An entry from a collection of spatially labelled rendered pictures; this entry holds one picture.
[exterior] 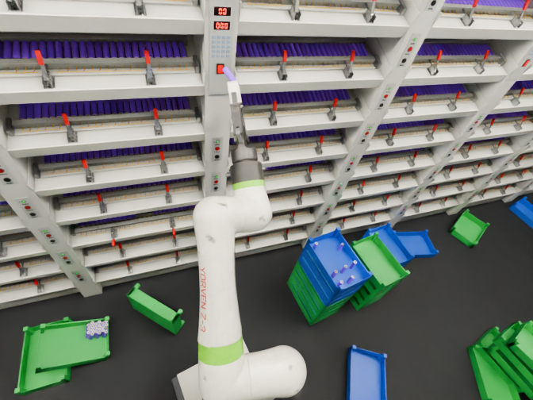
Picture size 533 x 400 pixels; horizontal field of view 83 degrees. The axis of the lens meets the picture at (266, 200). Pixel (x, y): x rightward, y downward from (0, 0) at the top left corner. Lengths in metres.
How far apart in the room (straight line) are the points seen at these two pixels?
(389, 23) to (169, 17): 0.71
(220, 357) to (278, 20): 0.93
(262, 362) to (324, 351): 1.14
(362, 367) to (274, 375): 1.22
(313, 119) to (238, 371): 0.96
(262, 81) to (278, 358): 0.85
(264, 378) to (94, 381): 1.22
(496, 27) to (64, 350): 2.39
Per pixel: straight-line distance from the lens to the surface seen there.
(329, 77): 1.22
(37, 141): 1.22
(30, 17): 0.98
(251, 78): 1.11
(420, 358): 2.26
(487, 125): 2.28
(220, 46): 1.00
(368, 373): 2.07
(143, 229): 1.60
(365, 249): 1.99
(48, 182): 1.35
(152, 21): 0.96
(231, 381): 0.87
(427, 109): 1.71
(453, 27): 1.43
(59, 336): 1.99
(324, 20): 1.11
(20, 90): 1.09
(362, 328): 2.13
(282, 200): 1.71
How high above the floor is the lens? 1.85
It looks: 50 degrees down
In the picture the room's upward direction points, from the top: 14 degrees clockwise
